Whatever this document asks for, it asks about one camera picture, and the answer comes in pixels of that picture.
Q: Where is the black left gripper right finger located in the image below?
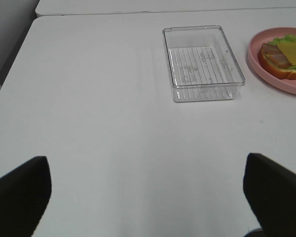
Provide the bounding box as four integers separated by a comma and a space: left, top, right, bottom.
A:
243, 153, 296, 237

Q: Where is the clear plastic tray left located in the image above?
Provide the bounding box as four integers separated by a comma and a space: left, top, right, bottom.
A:
162, 25, 245, 103

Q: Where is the pink round plate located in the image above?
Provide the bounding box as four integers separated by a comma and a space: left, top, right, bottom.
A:
247, 27, 296, 95

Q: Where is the green lettuce leaf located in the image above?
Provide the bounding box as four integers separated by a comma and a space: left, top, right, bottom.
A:
268, 35, 296, 70

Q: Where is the white bread slice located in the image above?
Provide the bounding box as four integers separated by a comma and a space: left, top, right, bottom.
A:
258, 49, 296, 80

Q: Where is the yellow cheese slice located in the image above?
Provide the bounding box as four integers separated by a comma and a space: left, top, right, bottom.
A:
277, 42, 296, 66

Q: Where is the red bacon strip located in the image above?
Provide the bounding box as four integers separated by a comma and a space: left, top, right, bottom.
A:
261, 43, 291, 69

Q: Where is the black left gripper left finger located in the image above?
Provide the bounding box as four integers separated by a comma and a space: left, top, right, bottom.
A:
0, 157, 51, 237

